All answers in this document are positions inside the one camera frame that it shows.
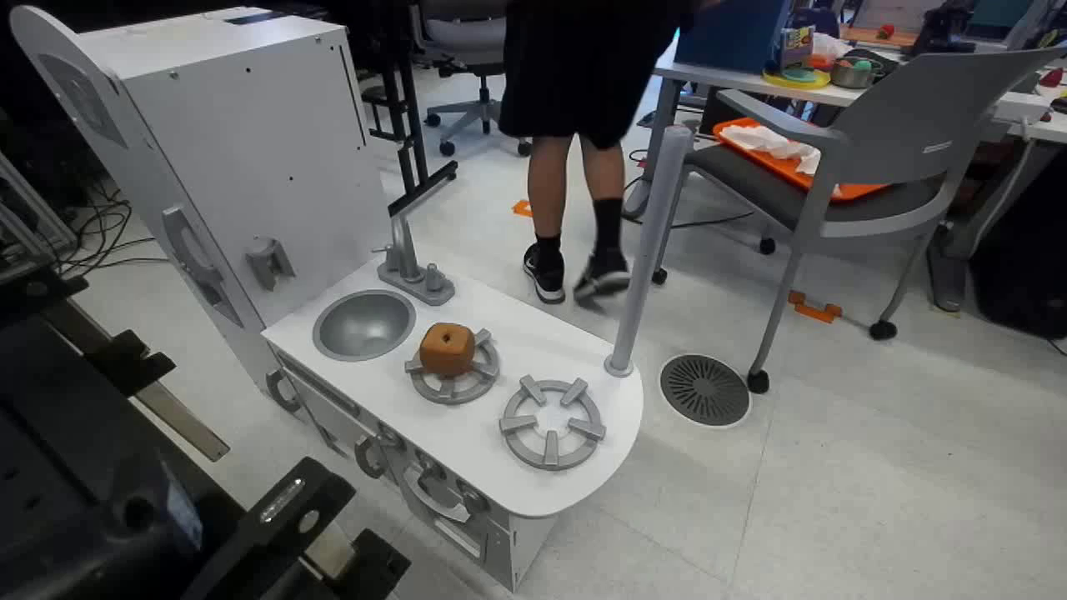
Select orange tray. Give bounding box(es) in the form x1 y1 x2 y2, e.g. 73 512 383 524
709 112 894 207

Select orange floor piece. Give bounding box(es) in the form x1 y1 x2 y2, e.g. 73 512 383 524
782 289 846 328

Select grey office chair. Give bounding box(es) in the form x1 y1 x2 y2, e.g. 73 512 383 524
413 0 535 160

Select round black floor vent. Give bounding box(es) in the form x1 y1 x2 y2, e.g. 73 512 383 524
658 350 756 429

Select black sneaker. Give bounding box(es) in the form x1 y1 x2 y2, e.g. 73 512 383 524
520 240 570 307
570 247 632 307

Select grey toy kitchen knob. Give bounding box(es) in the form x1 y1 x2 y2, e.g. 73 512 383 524
354 435 389 482
262 367 302 418

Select black bag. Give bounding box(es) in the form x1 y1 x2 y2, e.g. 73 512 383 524
967 149 1067 341

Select yellow green plate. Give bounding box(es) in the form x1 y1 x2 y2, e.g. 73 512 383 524
763 65 837 98

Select grey side hook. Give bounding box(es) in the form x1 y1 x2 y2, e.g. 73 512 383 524
242 237 301 292

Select black cables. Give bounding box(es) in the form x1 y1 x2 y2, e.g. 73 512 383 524
48 180 163 282

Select black metal stand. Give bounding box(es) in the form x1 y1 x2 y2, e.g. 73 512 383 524
364 42 459 217

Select brown ridged toy object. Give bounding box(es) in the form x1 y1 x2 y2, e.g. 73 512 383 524
418 321 478 380

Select grey toy oven handle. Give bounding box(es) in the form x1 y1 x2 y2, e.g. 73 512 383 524
405 466 478 526

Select grey toy stove burner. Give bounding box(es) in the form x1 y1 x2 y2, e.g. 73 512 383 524
404 328 508 408
495 372 610 472

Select person in black shorts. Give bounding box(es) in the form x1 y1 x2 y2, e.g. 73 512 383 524
495 0 692 269

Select white toy kitchen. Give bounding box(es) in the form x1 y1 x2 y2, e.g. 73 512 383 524
8 4 647 592

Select dark bowl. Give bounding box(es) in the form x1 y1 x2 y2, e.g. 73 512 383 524
828 48 903 94

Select blue box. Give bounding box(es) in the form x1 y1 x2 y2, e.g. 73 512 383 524
674 0 790 76

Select grey toy faucet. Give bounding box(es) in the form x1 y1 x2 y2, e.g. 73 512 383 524
378 160 459 309

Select grey toy fridge handle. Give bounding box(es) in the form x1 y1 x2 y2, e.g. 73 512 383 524
159 202 249 332

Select metal strip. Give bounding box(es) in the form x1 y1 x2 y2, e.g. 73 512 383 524
130 380 232 466

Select grey round sink bowl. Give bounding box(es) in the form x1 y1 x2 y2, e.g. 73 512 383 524
311 289 419 364

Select white table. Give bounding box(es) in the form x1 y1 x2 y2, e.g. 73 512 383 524
654 29 1067 146

